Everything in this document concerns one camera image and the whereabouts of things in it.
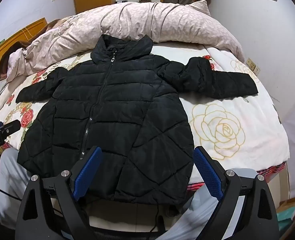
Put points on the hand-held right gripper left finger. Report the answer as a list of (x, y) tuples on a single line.
[(87, 170)]

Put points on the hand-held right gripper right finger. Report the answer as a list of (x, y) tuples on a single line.
[(207, 170)]

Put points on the black puffer jacket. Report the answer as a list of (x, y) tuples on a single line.
[(127, 110)]

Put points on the person's grey pants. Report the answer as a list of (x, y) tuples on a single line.
[(10, 180)]

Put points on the rose printed white blanket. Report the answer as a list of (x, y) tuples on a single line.
[(225, 130)]

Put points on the wooden bed headboard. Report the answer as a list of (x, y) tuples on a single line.
[(10, 42)]

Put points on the teal box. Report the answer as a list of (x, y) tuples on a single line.
[(291, 215)]

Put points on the pink floral duvet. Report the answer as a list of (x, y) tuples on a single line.
[(142, 22)]

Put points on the beige wall socket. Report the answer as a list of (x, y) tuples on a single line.
[(253, 66)]

